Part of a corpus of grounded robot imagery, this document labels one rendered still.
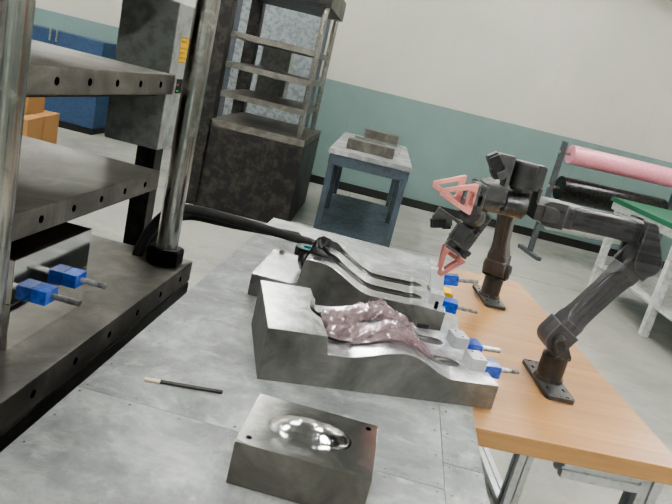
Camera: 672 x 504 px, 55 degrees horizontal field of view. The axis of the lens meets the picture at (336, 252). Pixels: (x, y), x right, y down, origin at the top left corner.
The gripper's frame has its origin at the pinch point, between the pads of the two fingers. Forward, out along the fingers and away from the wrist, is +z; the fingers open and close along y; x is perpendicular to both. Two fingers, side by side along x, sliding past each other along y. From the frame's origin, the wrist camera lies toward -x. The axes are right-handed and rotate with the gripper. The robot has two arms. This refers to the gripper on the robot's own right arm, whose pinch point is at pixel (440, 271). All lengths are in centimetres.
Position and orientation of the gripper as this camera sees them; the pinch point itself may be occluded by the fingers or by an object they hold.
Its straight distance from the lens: 178.1
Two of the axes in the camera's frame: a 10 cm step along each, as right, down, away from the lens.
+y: -1.0, 1.3, -9.9
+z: -5.6, 8.1, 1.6
